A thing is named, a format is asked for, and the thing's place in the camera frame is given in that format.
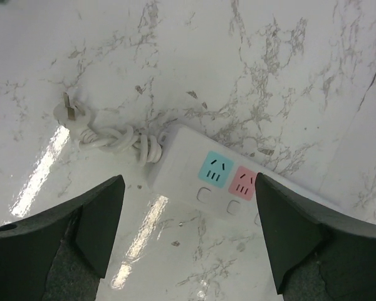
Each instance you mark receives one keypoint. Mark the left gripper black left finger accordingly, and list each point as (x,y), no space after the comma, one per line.
(62,253)

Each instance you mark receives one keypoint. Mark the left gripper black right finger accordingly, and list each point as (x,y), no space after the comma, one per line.
(315,253)

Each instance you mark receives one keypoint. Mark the white power strip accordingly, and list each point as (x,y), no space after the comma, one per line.
(200,172)

